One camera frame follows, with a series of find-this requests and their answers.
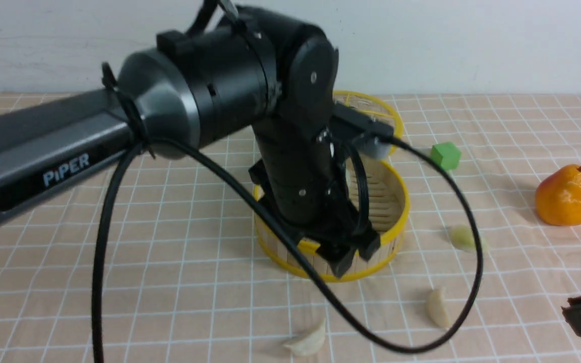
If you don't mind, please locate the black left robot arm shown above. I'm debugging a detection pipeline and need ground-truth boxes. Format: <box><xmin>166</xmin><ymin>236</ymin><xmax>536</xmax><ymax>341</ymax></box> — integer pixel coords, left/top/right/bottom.
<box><xmin>0</xmin><ymin>1</ymin><xmax>387</xmax><ymax>277</ymax></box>

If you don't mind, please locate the white dumpling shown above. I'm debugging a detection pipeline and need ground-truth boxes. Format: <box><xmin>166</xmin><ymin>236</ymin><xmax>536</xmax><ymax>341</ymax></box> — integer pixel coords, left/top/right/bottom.
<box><xmin>426</xmin><ymin>287</ymin><xmax>452</xmax><ymax>329</ymax></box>

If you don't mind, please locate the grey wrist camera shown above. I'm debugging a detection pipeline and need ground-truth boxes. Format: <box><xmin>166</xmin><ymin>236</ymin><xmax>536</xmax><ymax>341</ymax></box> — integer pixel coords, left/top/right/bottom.
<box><xmin>329</xmin><ymin>101</ymin><xmax>394</xmax><ymax>159</ymax></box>

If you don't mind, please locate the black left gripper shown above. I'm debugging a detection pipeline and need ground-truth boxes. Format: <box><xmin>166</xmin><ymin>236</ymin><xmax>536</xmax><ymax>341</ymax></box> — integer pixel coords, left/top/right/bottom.
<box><xmin>249</xmin><ymin>117</ymin><xmax>381</xmax><ymax>279</ymax></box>

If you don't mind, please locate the yellow bamboo steamer lid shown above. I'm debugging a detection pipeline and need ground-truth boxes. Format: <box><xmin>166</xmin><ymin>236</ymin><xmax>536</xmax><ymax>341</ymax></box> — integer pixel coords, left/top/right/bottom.
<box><xmin>329</xmin><ymin>90</ymin><xmax>403</xmax><ymax>160</ymax></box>

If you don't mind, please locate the cream dumpling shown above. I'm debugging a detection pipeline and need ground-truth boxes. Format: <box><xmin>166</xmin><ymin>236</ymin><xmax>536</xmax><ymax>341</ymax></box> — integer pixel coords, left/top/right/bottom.
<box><xmin>282</xmin><ymin>319</ymin><xmax>326</xmax><ymax>357</ymax></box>

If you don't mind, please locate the yellow bamboo steamer tray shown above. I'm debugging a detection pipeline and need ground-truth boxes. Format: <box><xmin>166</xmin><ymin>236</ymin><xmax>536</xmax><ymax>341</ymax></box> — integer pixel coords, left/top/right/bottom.
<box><xmin>254</xmin><ymin>156</ymin><xmax>411</xmax><ymax>283</ymax></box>

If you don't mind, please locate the black cable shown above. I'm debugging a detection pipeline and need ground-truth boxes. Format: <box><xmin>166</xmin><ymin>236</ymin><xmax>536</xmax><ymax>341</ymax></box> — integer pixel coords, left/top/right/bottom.
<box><xmin>91</xmin><ymin>136</ymin><xmax>484</xmax><ymax>363</ymax></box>

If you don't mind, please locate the greenish dumpling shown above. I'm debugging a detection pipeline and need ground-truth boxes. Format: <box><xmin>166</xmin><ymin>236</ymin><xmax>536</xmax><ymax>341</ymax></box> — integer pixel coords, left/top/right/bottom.
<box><xmin>449</xmin><ymin>225</ymin><xmax>477</xmax><ymax>253</ymax></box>

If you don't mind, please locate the green foam cube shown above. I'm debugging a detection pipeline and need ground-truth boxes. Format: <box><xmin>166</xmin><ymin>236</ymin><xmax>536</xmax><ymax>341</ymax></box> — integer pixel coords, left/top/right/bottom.
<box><xmin>430</xmin><ymin>142</ymin><xmax>462</xmax><ymax>171</ymax></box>

